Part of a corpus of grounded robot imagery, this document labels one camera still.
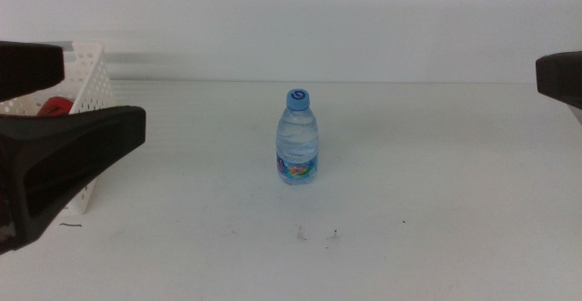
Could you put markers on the red cola can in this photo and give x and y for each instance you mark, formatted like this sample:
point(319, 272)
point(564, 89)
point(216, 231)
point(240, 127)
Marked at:
point(55, 107)

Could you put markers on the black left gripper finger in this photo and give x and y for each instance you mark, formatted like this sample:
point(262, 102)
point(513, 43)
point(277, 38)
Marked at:
point(27, 69)
point(68, 144)

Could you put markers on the short black thread scrap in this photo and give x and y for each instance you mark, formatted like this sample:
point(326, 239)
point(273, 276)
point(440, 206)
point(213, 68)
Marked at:
point(70, 224)

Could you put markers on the white perforated plastic basket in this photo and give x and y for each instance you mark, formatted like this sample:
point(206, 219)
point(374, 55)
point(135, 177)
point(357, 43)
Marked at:
point(91, 83)

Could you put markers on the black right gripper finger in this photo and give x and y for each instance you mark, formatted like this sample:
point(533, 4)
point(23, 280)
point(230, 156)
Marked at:
point(561, 76)

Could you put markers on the clear water bottle blue cap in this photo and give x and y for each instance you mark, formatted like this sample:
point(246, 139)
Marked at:
point(297, 146)

